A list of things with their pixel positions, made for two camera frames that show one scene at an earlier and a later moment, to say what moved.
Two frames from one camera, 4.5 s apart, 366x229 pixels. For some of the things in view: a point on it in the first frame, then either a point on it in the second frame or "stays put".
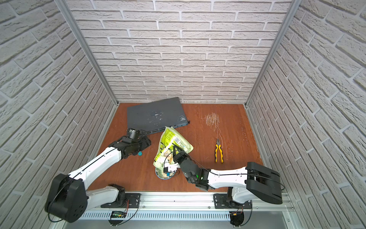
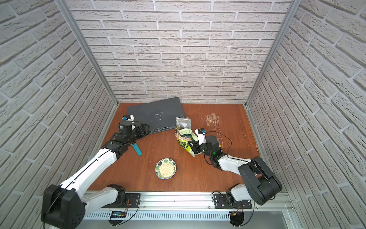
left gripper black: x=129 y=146 to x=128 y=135
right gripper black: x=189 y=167 to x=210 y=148
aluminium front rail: x=150 y=201 stays put
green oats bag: x=169 y=138 to x=184 y=134
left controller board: x=116 y=217 stays put
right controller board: x=237 y=218 stays put
